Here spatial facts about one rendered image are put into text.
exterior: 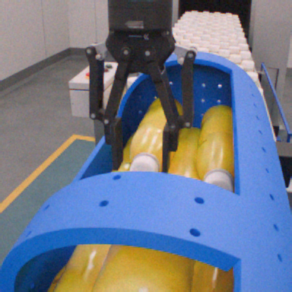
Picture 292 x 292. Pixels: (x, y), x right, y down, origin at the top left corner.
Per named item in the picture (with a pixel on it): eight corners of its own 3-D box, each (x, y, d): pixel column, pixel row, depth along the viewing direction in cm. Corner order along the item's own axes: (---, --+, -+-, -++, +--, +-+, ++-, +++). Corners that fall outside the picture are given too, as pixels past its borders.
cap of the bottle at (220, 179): (239, 184, 44) (239, 192, 42) (217, 199, 45) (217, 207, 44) (219, 166, 43) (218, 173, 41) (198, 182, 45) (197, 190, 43)
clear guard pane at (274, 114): (258, 250, 117) (288, 134, 94) (249, 147, 184) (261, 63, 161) (259, 250, 117) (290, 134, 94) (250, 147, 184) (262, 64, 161)
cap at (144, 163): (162, 161, 47) (160, 168, 46) (153, 181, 49) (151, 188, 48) (136, 150, 48) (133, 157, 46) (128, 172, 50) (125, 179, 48)
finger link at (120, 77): (134, 50, 38) (122, 46, 38) (107, 129, 43) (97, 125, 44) (141, 42, 41) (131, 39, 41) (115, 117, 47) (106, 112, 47)
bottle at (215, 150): (249, 122, 60) (256, 185, 43) (220, 146, 63) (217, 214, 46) (221, 95, 59) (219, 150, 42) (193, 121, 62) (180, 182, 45)
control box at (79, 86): (71, 116, 91) (68, 80, 86) (96, 91, 108) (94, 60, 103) (106, 119, 89) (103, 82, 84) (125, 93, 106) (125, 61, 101)
